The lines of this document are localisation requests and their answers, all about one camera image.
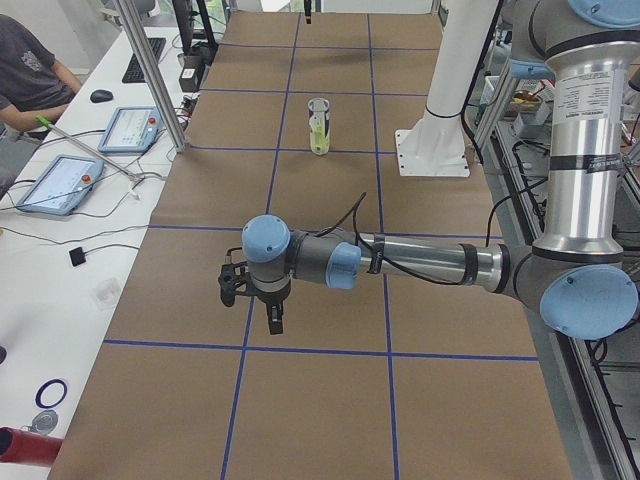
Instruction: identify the teach pendant tablet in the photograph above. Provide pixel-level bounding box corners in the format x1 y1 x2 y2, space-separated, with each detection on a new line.
98 106 163 155
16 155 104 216

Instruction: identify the black keyboard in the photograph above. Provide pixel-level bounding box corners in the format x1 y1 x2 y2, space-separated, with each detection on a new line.
121 37 167 84

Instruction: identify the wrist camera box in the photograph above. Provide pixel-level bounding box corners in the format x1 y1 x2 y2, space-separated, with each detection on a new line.
218 262 251 308

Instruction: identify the small black square pad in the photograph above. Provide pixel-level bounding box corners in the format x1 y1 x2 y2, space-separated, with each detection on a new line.
69 247 86 267

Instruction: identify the metal rod green handle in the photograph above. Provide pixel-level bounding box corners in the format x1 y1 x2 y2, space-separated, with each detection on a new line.
36 115 142 180

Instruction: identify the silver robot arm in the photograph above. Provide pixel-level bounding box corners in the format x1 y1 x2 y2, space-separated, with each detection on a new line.
218 1 639 341

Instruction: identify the aluminium frame post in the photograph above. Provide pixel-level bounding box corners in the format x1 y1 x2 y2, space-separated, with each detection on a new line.
114 0 186 153

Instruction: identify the blue tape ring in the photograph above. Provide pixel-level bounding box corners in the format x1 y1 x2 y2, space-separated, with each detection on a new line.
35 379 69 409

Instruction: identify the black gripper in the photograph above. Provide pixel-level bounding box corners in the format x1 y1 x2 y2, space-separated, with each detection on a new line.
254 282 291 335

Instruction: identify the black computer monitor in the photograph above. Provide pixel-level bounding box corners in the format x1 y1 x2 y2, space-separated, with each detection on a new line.
172 0 214 55

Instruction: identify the red cardboard tube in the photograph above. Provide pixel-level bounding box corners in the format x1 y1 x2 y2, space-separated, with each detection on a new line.
1 427 63 467

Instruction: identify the black box with label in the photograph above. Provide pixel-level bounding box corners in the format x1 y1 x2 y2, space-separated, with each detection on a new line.
179 55 205 93

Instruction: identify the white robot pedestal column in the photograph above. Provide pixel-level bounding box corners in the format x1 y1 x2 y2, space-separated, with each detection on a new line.
395 0 500 178

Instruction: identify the near teach pendant tablet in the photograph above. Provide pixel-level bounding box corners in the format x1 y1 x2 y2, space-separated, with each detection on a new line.
16 155 104 216

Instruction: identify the clear tennis ball tube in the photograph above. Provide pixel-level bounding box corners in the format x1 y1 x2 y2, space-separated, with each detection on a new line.
308 97 330 155

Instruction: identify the far teach pendant tablet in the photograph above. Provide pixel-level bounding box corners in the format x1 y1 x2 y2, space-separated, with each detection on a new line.
98 106 163 155

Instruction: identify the black computer mouse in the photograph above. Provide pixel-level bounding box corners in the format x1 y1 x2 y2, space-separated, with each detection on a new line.
90 89 114 104

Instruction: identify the seated person grey shirt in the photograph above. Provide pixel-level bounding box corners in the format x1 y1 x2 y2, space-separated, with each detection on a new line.
1 15 82 132

